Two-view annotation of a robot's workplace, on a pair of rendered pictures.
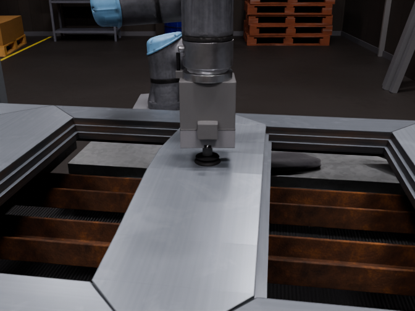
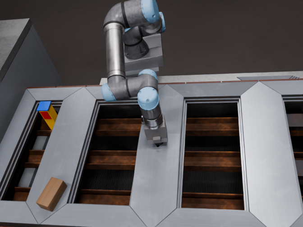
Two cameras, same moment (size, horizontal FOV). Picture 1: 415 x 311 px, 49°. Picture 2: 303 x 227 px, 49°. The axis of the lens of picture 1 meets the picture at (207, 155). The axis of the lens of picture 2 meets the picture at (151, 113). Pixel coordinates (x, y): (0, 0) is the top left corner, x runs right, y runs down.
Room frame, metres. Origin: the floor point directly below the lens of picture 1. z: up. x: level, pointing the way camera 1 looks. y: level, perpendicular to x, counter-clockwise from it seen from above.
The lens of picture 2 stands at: (-0.13, -0.13, 2.05)
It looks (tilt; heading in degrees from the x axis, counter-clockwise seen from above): 50 degrees down; 9
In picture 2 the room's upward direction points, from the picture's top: 14 degrees counter-clockwise
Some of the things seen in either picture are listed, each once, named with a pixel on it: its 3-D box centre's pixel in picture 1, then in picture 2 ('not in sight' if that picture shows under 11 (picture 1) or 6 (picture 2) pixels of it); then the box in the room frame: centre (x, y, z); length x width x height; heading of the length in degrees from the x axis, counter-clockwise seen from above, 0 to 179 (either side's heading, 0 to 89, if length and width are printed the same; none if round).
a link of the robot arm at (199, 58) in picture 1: (205, 54); (152, 116); (0.68, 0.00, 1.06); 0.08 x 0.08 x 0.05
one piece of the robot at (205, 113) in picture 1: (205, 108); (155, 130); (0.67, 0.00, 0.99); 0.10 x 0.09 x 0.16; 0
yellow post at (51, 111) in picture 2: not in sight; (52, 119); (0.98, 0.58, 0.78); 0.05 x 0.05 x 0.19; 82
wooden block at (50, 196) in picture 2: not in sight; (52, 193); (0.48, 0.45, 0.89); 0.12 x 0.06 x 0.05; 157
